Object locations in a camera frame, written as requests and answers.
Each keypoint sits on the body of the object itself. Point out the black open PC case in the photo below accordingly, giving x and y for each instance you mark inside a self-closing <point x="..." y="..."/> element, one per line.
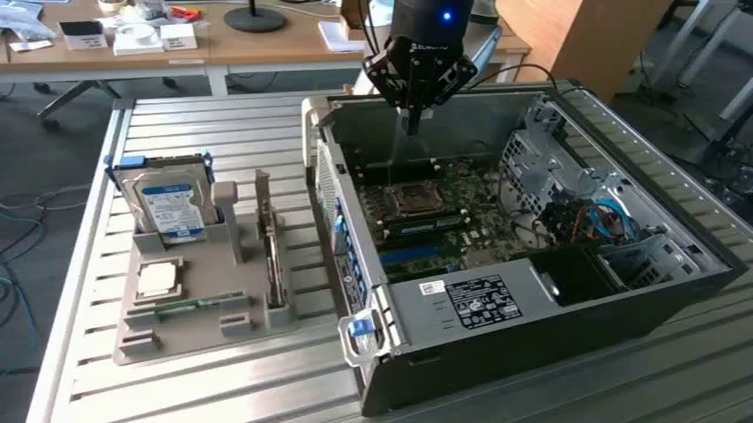
<point x="530" y="361"/>

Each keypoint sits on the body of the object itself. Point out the white desk frame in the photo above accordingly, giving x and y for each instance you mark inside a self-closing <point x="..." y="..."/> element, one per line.
<point x="680" y="39"/>

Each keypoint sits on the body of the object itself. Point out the flat white box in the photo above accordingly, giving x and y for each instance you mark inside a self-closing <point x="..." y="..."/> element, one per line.
<point x="138" y="49"/>

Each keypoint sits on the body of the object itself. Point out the black round lamp base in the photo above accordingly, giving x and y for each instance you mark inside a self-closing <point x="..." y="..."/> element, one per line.
<point x="253" y="21"/>

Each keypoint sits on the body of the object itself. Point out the black RAM stick with label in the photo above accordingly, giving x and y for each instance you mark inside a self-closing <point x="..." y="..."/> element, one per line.
<point x="424" y="225"/>

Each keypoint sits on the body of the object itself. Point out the black graphics card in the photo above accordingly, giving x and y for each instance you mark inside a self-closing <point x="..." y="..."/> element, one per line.
<point x="272" y="247"/>

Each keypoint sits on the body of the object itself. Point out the orange plastic item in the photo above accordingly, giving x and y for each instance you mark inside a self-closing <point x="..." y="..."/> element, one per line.
<point x="185" y="14"/>

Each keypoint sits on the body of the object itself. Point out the blue plastic disk carrier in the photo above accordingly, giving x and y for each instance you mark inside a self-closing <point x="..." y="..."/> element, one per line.
<point x="133" y="161"/>

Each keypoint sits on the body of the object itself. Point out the white tape roll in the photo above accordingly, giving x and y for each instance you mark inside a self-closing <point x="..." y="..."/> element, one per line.
<point x="136" y="33"/>

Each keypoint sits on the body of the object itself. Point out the brown cardboard box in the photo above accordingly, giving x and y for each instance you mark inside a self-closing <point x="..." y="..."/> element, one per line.
<point x="353" y="17"/>

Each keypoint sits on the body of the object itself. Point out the green motherboard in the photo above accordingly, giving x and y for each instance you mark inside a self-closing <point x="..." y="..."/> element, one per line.
<point x="488" y="240"/>

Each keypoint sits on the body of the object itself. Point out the blue expansion slot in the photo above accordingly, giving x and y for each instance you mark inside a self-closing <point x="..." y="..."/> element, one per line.
<point x="407" y="254"/>

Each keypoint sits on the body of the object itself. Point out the blue case release tab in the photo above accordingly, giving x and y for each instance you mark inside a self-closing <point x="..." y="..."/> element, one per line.
<point x="360" y="328"/>

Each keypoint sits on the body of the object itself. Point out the black equipment stand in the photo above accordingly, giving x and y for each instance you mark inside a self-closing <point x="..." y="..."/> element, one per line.
<point x="730" y="145"/>

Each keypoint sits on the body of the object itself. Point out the silver CPU chip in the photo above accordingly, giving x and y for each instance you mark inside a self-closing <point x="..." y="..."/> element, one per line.
<point x="158" y="279"/>

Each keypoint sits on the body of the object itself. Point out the grey parts rack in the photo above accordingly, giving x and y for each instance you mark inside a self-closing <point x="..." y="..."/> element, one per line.
<point x="201" y="264"/>

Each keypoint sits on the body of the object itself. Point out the white paper card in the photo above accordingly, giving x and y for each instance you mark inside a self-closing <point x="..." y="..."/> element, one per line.
<point x="30" y="45"/>

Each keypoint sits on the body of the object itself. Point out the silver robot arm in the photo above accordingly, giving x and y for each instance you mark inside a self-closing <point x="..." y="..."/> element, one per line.
<point x="487" y="46"/>

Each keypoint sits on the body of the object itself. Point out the white printed box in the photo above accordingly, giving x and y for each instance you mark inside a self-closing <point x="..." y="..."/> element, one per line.
<point x="177" y="39"/>

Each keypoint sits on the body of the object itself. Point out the beige tape roll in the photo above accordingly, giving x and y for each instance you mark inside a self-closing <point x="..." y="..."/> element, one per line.
<point x="112" y="5"/>

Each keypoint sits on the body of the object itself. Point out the wooden office desk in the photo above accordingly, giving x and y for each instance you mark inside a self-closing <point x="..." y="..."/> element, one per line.
<point x="265" y="44"/>

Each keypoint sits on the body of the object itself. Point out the hard disk with blue label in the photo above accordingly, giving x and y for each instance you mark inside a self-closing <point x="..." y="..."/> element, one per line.
<point x="172" y="207"/>

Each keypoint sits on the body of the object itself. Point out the wooden cabinet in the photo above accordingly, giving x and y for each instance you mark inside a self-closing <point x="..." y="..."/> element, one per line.
<point x="600" y="53"/>

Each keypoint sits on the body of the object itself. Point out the grilled silver disk bay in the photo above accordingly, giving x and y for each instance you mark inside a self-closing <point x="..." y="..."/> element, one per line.
<point x="647" y="264"/>

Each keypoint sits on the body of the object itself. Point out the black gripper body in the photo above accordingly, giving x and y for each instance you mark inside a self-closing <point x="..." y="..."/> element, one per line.
<point x="433" y="26"/>

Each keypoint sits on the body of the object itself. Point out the black case label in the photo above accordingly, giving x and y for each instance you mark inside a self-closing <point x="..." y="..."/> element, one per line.
<point x="348" y="282"/>

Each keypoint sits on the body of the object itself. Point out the clear plastic bag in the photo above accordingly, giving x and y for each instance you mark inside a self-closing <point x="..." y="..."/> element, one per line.
<point x="24" y="26"/>

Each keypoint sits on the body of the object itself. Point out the grey power supply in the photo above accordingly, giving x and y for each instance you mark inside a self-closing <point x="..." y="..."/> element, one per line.
<point x="412" y="317"/>

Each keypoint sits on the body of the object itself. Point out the dark wheeled desk leg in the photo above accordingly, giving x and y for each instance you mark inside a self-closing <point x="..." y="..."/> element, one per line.
<point x="72" y="94"/>

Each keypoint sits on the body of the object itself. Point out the green RAM stick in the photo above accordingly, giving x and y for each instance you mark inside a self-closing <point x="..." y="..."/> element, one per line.
<point x="201" y="303"/>

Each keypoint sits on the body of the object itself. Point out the stack of white papers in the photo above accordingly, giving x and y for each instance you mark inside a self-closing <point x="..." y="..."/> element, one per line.
<point x="339" y="39"/>

